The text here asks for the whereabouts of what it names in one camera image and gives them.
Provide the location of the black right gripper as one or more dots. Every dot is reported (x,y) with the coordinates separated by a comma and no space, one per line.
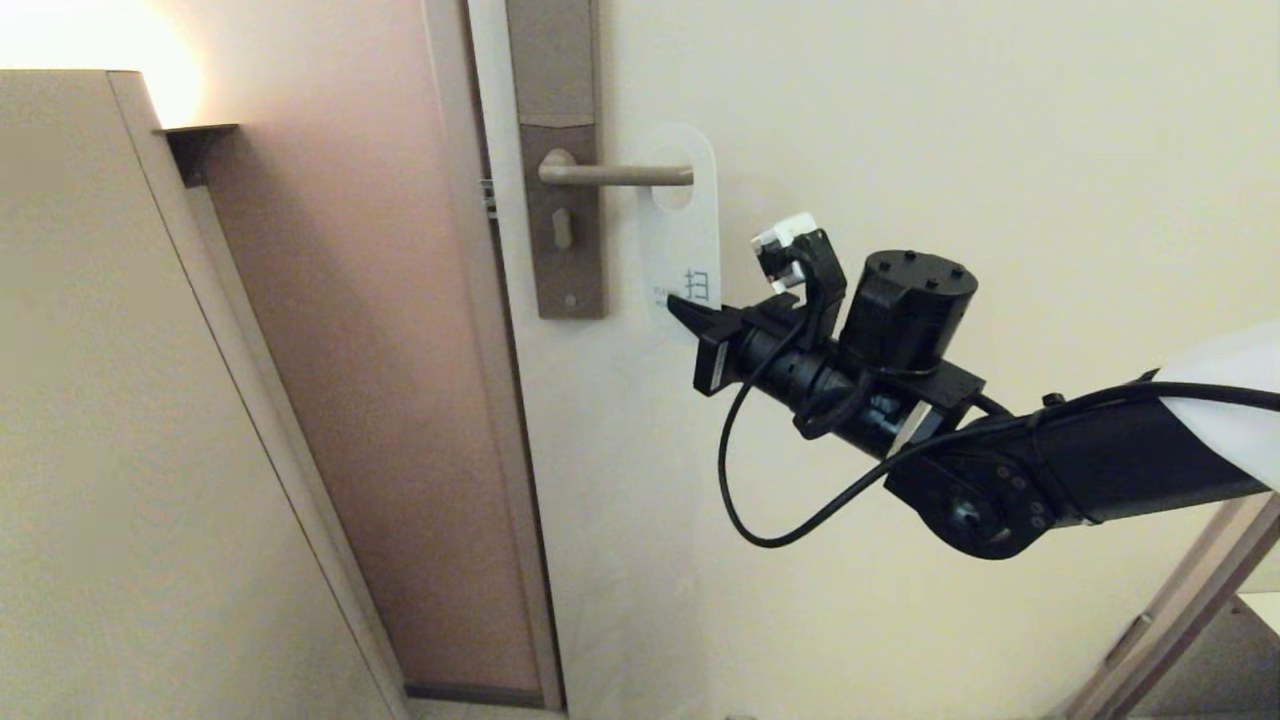
(780,365)

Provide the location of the blue and white door hanger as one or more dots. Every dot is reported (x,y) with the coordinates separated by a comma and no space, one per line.
(685,250)

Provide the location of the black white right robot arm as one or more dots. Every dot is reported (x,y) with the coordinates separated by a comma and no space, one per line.
(1100,460)

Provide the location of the metal door latch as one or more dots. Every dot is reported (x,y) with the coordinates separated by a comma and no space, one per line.
(489,198)

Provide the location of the white room door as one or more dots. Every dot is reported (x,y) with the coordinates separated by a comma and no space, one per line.
(900,100)

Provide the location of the beige keyhole cover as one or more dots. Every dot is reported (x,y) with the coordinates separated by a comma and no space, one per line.
(563,230)

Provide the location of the brown metal lock plate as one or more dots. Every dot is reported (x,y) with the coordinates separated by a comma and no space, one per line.
(560,70)

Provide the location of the dark baseboard strip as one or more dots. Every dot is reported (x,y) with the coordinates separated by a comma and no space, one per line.
(470,695)

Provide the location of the beige cabinet panel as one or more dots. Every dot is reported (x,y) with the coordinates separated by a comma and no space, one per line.
(100,400)

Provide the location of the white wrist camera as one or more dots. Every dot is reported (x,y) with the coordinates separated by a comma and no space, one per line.
(785,240)

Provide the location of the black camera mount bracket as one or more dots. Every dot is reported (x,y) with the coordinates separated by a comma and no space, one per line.
(825,290)

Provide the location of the beige door frame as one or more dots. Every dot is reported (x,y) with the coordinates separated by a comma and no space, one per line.
(497,350)

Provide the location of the small brown frame hinge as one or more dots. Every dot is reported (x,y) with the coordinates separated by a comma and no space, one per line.
(1130,638)

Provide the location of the dark wall light ledge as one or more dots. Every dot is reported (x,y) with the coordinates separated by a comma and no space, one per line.
(198,148)

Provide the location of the brown wooden side frame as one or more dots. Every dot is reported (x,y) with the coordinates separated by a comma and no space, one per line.
(1180,610)

